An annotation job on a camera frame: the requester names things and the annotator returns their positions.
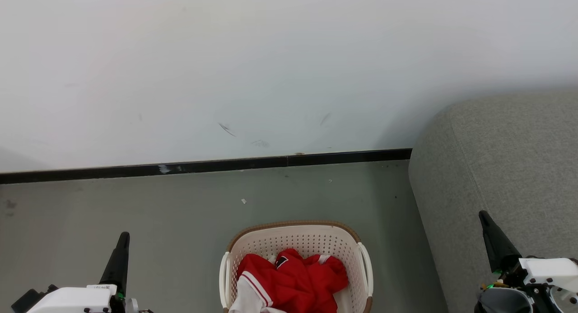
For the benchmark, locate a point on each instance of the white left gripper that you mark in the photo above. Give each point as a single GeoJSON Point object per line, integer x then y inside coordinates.
{"type": "Point", "coordinates": [72, 300]}

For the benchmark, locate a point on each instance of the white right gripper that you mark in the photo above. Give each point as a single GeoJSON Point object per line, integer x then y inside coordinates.
{"type": "Point", "coordinates": [548, 270]}

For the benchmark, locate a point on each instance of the red garment with white lettering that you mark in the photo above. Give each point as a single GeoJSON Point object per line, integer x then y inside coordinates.
{"type": "Point", "coordinates": [329, 272]}

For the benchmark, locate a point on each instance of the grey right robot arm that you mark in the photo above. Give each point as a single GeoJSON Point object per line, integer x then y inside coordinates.
{"type": "Point", "coordinates": [503, 301]}

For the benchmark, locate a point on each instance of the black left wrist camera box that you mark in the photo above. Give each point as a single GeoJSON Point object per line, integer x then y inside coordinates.
{"type": "Point", "coordinates": [27, 300]}

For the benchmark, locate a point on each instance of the black wall baseboard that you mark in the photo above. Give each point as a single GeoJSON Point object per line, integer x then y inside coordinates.
{"type": "Point", "coordinates": [226, 164]}

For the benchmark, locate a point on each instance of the red jersey with white sleeve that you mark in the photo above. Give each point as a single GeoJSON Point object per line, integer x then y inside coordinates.
{"type": "Point", "coordinates": [271, 281]}

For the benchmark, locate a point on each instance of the white perforated laundry basket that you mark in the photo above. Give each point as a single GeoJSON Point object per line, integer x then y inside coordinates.
{"type": "Point", "coordinates": [298, 240]}

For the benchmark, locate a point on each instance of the grey fabric sofa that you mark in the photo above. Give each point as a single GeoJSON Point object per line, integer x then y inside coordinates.
{"type": "Point", "coordinates": [496, 159]}

